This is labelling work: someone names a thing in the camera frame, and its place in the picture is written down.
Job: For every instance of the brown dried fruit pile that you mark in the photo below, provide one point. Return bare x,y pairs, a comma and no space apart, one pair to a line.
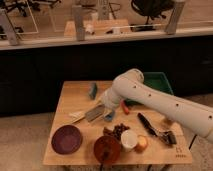
116,132

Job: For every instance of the orange-brown bowl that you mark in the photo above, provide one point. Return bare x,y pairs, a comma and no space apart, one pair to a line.
107,150

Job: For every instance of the small orange fruit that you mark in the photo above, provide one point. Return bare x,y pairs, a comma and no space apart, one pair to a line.
142,143

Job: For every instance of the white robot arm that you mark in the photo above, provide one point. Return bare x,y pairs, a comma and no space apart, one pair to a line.
129,85

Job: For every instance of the black handled brush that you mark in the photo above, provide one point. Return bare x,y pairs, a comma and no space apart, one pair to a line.
166,137

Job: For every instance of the white paper cup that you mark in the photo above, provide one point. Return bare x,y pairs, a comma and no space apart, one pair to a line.
129,140

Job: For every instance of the light wooden table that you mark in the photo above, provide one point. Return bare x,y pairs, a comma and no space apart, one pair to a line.
74,97

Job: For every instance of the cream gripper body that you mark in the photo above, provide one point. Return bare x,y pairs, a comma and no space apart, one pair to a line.
106,110

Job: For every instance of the black office chair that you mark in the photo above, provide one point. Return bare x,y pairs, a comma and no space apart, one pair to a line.
152,8

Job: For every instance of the blue small cup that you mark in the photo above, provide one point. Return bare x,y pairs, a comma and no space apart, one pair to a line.
109,117

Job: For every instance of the green plastic tray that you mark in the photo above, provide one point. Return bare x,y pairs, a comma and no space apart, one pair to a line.
157,81

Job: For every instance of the dark grey eraser block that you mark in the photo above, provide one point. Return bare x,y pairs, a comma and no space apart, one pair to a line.
94,113

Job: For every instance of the wooden flat spatula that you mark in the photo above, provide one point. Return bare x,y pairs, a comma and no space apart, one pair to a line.
77,116

